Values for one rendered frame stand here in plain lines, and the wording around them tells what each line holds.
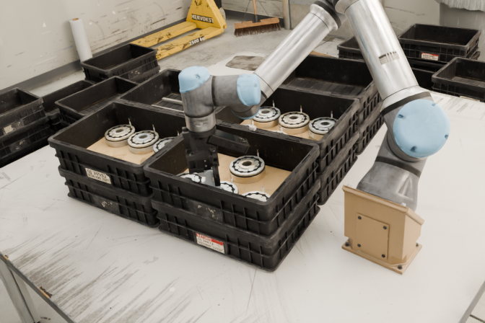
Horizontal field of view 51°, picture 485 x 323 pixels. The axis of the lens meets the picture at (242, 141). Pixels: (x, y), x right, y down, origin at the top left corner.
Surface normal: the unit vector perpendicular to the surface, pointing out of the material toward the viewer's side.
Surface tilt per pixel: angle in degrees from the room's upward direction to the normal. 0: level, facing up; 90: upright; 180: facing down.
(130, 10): 90
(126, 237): 0
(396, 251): 90
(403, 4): 90
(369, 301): 0
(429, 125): 56
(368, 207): 90
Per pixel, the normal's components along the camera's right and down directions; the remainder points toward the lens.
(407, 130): -0.11, -0.05
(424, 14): -0.67, 0.43
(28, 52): 0.74, 0.28
